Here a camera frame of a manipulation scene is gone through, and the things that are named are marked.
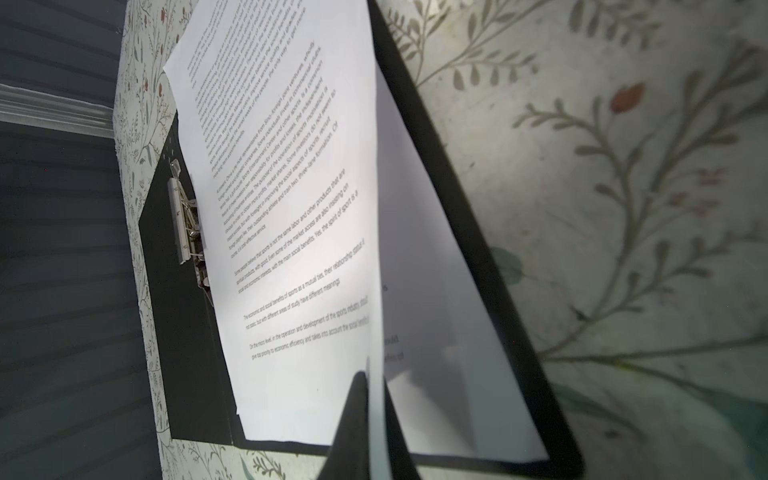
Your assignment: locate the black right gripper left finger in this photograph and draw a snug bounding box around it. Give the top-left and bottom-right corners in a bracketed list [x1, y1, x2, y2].
[317, 371, 369, 480]

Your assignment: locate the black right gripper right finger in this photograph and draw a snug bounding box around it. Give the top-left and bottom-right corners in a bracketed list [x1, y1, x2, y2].
[384, 385, 420, 480]

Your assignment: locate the printed paper sheet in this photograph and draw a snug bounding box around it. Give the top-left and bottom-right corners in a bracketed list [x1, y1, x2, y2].
[165, 1, 388, 479]
[377, 79, 547, 463]

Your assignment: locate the black white file folder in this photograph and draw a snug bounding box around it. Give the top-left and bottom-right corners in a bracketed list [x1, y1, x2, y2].
[139, 1, 584, 479]

